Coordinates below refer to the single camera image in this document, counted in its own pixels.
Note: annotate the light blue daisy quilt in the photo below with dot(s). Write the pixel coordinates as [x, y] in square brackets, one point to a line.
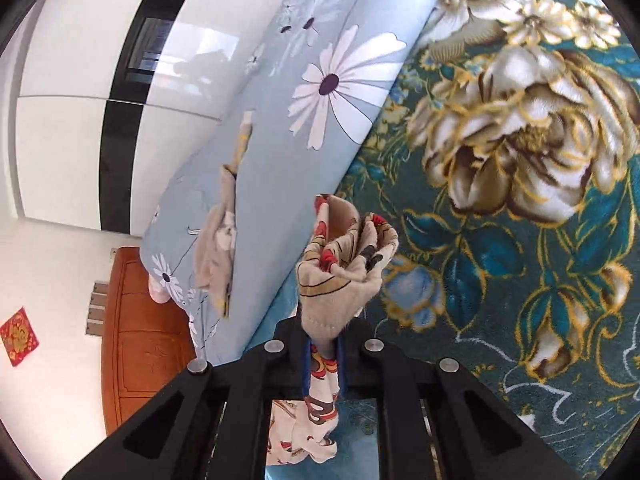
[316, 83]

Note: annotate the pink floral pillow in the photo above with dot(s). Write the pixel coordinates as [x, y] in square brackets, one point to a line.
[157, 291]

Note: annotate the teal floral plush blanket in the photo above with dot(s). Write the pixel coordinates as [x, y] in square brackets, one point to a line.
[506, 156]

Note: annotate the wall switch panel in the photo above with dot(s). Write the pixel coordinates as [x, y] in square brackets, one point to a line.
[96, 310]

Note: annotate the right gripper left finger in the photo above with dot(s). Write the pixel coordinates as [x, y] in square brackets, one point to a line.
[211, 424]

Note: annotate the orange wooden headboard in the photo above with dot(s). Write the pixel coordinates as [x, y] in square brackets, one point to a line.
[144, 344]

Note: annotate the red fu wall sticker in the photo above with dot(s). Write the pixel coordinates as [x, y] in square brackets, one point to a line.
[18, 337]

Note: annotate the white glossy wardrobe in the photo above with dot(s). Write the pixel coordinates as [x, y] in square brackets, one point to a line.
[103, 100]

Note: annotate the cream cartoon print garment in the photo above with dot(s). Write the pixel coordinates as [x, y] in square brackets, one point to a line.
[339, 273]

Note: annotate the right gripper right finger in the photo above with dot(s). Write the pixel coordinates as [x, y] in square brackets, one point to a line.
[436, 420]

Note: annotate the beige cloth on quilt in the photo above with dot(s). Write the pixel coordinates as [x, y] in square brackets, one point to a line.
[214, 248]

